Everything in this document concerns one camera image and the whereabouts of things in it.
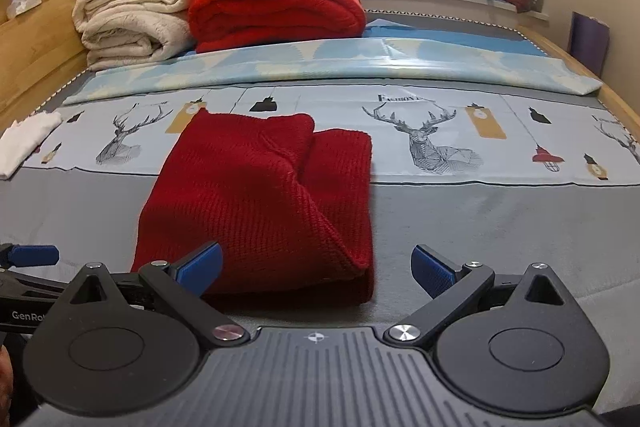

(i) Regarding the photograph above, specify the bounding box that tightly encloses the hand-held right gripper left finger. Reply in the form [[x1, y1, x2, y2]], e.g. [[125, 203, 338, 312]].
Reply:
[[60, 241, 251, 349]]

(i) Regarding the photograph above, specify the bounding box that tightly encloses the light blue patterned quilt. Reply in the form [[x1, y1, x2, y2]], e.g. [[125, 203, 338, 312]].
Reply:
[[62, 19, 603, 106]]

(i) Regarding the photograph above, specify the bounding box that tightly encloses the cream folded blanket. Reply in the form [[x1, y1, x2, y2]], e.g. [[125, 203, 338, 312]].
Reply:
[[72, 0, 206, 70]]

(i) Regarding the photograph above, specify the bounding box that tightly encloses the wooden bed frame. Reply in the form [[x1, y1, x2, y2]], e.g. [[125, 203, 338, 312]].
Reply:
[[0, 0, 640, 148]]

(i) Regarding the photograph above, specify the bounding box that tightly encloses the red knit sweater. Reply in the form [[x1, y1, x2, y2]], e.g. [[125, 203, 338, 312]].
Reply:
[[131, 109, 376, 308]]

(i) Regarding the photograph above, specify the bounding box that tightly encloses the red folded blanket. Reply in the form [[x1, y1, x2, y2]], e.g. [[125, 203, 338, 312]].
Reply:
[[187, 0, 368, 54]]

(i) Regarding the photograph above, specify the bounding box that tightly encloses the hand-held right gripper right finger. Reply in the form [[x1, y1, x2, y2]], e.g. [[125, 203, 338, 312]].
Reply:
[[384, 244, 573, 350]]

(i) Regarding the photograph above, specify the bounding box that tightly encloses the clear tissue packet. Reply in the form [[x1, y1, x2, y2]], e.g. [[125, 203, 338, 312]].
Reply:
[[6, 0, 42, 18]]

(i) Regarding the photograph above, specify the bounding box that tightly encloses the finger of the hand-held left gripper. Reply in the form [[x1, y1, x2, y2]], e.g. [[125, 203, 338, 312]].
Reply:
[[0, 244, 60, 269]]

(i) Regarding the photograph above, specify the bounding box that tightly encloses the purple board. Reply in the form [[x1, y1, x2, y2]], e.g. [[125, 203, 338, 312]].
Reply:
[[570, 11, 612, 78]]

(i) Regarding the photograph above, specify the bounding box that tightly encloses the small white cloth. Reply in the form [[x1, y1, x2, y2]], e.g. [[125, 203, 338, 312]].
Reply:
[[0, 111, 63, 180]]

